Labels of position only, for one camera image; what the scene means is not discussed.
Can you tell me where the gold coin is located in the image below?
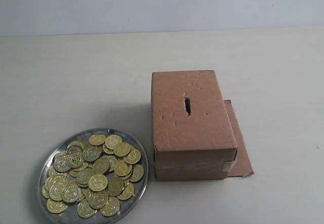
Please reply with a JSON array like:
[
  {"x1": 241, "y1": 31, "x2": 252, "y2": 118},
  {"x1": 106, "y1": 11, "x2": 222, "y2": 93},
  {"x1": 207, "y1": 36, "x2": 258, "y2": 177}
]
[
  {"x1": 130, "y1": 164, "x2": 144, "y2": 182},
  {"x1": 105, "y1": 134, "x2": 123, "y2": 150},
  {"x1": 88, "y1": 174, "x2": 108, "y2": 192},
  {"x1": 77, "y1": 199, "x2": 97, "y2": 218},
  {"x1": 46, "y1": 199, "x2": 68, "y2": 214},
  {"x1": 89, "y1": 134, "x2": 106, "y2": 146},
  {"x1": 100, "y1": 197, "x2": 120, "y2": 217}
]

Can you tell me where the gold coin bottom right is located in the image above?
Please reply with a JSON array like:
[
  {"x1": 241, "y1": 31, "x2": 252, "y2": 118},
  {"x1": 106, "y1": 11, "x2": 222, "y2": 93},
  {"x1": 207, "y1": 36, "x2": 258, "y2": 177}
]
[{"x1": 100, "y1": 197, "x2": 120, "y2": 217}]

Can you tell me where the gold coin top right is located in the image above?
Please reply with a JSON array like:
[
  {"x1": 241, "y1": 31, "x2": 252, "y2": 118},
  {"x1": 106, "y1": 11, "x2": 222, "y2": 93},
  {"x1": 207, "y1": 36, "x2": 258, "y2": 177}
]
[{"x1": 105, "y1": 134, "x2": 123, "y2": 150}]

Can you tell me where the gold coin far right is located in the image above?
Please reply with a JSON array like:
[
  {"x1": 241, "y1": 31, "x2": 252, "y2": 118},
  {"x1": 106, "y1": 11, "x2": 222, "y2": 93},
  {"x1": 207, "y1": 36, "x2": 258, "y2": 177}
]
[{"x1": 130, "y1": 164, "x2": 144, "y2": 182}]

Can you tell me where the gold coin bottom middle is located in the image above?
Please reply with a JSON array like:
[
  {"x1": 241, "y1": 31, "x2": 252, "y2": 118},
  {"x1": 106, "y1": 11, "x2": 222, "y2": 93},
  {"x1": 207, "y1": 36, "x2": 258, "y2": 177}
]
[{"x1": 77, "y1": 199, "x2": 97, "y2": 218}]

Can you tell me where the gold coin top middle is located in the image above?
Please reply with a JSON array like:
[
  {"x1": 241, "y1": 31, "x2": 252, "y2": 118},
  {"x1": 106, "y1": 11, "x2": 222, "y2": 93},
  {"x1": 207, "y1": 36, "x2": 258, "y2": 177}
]
[{"x1": 89, "y1": 134, "x2": 106, "y2": 146}]

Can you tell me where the round steel plate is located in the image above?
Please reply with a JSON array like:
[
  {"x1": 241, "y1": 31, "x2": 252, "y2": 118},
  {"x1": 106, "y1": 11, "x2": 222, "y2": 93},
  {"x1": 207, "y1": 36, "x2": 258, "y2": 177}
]
[{"x1": 35, "y1": 128, "x2": 149, "y2": 223}]

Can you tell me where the gold coin right edge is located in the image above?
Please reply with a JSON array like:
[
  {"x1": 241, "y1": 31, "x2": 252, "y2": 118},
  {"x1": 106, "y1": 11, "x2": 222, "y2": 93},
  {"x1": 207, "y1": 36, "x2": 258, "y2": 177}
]
[{"x1": 124, "y1": 148, "x2": 142, "y2": 165}]

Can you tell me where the gold coin centre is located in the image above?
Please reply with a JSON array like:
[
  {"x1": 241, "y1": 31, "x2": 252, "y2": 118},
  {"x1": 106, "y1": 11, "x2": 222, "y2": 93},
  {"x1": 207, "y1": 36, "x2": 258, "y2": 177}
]
[{"x1": 88, "y1": 174, "x2": 108, "y2": 192}]

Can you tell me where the brown cardboard slotted box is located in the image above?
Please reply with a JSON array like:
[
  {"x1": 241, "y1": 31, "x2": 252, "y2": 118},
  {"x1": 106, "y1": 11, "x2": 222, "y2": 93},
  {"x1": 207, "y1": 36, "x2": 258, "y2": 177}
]
[{"x1": 151, "y1": 70, "x2": 254, "y2": 181}]

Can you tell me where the gold coin bottom left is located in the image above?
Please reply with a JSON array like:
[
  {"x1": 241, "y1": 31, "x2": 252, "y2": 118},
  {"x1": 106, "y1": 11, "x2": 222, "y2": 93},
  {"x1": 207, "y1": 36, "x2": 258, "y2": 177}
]
[{"x1": 46, "y1": 199, "x2": 68, "y2": 214}]

